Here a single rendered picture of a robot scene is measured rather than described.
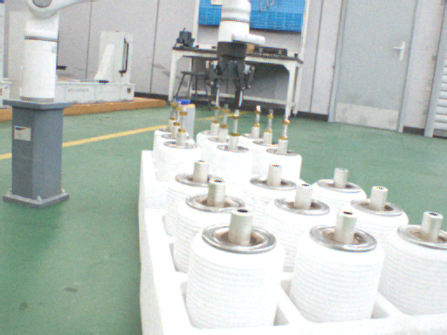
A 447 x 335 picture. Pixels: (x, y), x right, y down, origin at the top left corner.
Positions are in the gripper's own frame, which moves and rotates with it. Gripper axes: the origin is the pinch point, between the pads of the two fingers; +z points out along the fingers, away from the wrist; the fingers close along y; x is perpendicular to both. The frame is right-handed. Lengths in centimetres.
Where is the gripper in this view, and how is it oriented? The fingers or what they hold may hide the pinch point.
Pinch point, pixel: (226, 99)
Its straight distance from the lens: 108.6
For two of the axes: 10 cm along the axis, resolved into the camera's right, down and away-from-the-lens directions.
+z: -1.0, 9.7, 2.0
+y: -8.1, 0.4, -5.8
